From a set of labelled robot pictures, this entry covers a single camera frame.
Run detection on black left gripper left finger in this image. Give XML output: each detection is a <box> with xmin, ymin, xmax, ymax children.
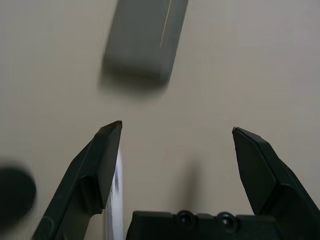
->
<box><xmin>31</xmin><ymin>121</ymin><xmax>123</xmax><ymax>240</ymax></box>

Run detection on white marker black cap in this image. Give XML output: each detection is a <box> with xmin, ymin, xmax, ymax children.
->
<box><xmin>103</xmin><ymin>147</ymin><xmax>126</xmax><ymax>240</ymax></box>

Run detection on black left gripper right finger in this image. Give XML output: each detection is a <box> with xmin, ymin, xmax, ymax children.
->
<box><xmin>232</xmin><ymin>126</ymin><xmax>320</xmax><ymax>240</ymax></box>

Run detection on black tapered cup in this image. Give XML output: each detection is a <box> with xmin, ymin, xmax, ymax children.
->
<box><xmin>0</xmin><ymin>164</ymin><xmax>37</xmax><ymax>221</ymax></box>

